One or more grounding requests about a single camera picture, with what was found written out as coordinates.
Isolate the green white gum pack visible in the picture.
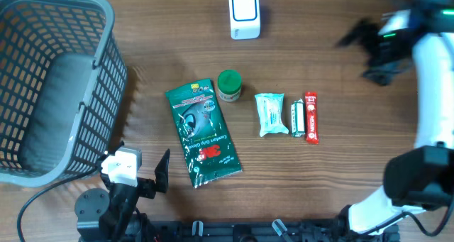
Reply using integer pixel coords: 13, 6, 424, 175
291, 99, 306, 137

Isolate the grey plastic basket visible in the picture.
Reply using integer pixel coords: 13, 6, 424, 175
1, 0, 128, 187

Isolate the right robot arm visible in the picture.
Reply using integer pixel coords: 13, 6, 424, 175
331, 0, 453, 241

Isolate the red Nescafe stick sachet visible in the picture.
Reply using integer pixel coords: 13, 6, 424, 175
305, 92, 319, 145

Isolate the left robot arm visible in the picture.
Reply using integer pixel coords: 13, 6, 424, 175
74, 144, 170, 241

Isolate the green lid jar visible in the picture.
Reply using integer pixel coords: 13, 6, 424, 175
217, 70, 242, 102

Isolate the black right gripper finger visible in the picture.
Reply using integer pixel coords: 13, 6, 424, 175
336, 18, 378, 47
362, 66, 404, 86

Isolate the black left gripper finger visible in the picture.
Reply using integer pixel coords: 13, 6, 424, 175
106, 140, 125, 153
155, 149, 170, 193

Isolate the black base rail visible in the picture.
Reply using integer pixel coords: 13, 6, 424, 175
148, 219, 401, 242

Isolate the teal wet wipes pack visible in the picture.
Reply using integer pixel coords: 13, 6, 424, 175
255, 93, 289, 137

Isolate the white barcode scanner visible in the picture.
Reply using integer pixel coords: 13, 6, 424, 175
228, 0, 261, 40

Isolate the green 3M gloves package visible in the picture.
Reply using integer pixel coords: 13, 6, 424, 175
165, 78, 242, 188

